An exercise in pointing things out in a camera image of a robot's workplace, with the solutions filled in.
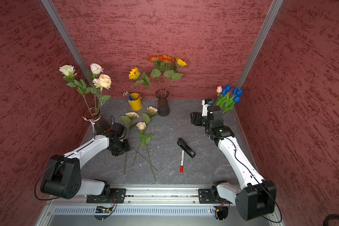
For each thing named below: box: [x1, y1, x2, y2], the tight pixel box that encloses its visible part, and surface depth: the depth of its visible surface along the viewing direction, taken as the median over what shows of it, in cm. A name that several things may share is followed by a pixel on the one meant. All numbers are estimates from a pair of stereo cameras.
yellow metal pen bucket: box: [128, 92, 143, 111], surface depth 113 cm
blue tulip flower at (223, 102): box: [217, 88, 229, 110], surface depth 90 cm
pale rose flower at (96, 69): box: [89, 63, 104, 113], surface depth 79 cm
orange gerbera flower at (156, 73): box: [147, 55, 162, 91], surface depth 92 cm
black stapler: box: [177, 137, 196, 159], surface depth 91 cm
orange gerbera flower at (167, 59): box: [160, 54, 175, 91], surface depth 91 cm
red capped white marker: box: [179, 149, 185, 173], surface depth 87 cm
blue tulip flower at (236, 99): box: [221, 96, 242, 114], surface depth 85 cm
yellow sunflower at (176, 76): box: [170, 57, 187, 81], surface depth 91 cm
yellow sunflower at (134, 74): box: [128, 67, 151, 89], surface depth 85 cm
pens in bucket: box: [122, 91, 136, 102], surface depth 105 cm
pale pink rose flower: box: [92, 73, 112, 113], surface depth 71 cm
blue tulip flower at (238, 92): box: [231, 88, 244, 100], surface depth 83 cm
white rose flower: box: [59, 64, 94, 118], surface depth 82 cm
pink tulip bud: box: [216, 85, 224, 107], surface depth 90 cm
